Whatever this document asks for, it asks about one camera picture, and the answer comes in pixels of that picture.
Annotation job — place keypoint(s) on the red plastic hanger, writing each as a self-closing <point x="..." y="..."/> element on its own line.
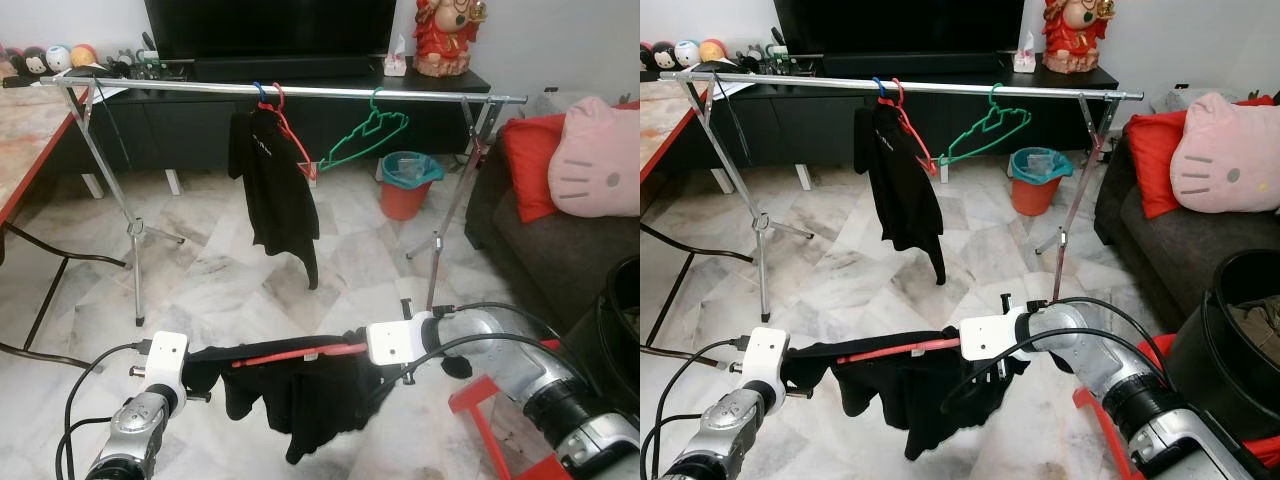
<point x="918" y="140"/>
<point x="900" y="350"/>
<point x="300" y="353"/>
<point x="298" y="145"/>

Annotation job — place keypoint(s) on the black shirt with green logo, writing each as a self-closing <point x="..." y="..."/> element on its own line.
<point x="900" y="400"/>
<point x="300" y="410"/>

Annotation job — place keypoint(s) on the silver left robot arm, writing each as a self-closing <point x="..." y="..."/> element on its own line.
<point x="725" y="440"/>
<point x="130" y="440"/>

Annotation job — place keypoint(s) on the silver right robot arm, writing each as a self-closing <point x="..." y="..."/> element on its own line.
<point x="540" y="400"/>
<point x="1140" y="400"/>

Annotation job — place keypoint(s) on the thin black hanger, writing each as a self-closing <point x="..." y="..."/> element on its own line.
<point x="112" y="130"/>
<point x="738" y="125"/>

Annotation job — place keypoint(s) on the blue plastic hanger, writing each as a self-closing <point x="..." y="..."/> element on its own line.
<point x="876" y="88"/>
<point x="258" y="92"/>

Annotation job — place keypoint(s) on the green plastic hanger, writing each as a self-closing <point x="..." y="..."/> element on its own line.
<point x="995" y="108"/>
<point x="376" y="112"/>

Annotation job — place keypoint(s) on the black shirt small white print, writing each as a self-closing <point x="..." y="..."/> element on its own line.
<point x="275" y="200"/>
<point x="900" y="195"/>

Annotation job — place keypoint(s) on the black plastic bucket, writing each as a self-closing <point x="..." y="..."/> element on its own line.
<point x="1200" y="360"/>
<point x="620" y="330"/>

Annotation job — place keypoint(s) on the black television cabinet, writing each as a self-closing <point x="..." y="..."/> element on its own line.
<point x="830" y="120"/>
<point x="200" y="125"/>

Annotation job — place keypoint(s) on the orange plastic bin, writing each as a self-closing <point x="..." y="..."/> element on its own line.
<point x="1035" y="195"/>
<point x="405" y="200"/>

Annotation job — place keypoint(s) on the red plastic stool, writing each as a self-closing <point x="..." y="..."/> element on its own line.
<point x="470" y="395"/>
<point x="1100" y="420"/>

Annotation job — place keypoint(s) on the dark grey fabric sofa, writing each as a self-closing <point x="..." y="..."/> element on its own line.
<point x="1180" y="250"/>
<point x="560" y="260"/>

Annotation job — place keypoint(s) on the silver metal clothes rack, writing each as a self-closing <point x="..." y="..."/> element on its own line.
<point x="200" y="87"/>
<point x="800" y="79"/>

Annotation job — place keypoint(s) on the white paper stack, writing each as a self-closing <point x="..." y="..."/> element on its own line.
<point x="738" y="86"/>
<point x="112" y="90"/>

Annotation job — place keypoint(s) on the teal bin liner bag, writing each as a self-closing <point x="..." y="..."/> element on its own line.
<point x="410" y="165"/>
<point x="1040" y="160"/>

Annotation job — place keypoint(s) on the pink cat face cushion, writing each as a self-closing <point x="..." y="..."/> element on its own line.
<point x="600" y="155"/>
<point x="1225" y="150"/>

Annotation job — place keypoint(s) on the black soundbar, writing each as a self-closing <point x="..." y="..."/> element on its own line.
<point x="915" y="65"/>
<point x="290" y="68"/>

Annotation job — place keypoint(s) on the orange round toy head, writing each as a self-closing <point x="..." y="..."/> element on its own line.
<point x="713" y="50"/>
<point x="84" y="54"/>

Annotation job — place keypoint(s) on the white teal round toy head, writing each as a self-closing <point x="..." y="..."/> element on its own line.
<point x="58" y="57"/>
<point x="687" y="52"/>

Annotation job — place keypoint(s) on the red square cushion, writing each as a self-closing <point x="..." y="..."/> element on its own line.
<point x="528" y="165"/>
<point x="1158" y="160"/>

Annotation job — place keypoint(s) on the black flat television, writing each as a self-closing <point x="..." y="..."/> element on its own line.
<point x="895" y="28"/>
<point x="270" y="28"/>

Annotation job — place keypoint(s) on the white tissue box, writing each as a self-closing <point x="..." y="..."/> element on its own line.
<point x="1023" y="56"/>
<point x="395" y="60"/>

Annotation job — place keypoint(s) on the white lace covered side table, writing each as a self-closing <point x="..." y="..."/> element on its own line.
<point x="1190" y="100"/>
<point x="555" y="102"/>

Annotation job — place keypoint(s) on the red laughing buddha figurine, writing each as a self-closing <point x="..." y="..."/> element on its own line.
<point x="450" y="38"/>
<point x="1075" y="35"/>

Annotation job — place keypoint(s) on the brown crumpled cloth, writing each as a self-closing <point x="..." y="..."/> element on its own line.
<point x="1262" y="328"/>

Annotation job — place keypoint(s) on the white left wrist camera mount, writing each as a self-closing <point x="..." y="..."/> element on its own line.
<point x="765" y="353"/>
<point x="165" y="358"/>

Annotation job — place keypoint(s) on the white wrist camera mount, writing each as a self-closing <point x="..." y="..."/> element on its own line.
<point x="765" y="353"/>
<point x="400" y="340"/>
<point x="990" y="335"/>
<point x="165" y="358"/>

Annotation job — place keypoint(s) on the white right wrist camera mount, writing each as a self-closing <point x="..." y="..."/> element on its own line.
<point x="400" y="340"/>
<point x="990" y="335"/>

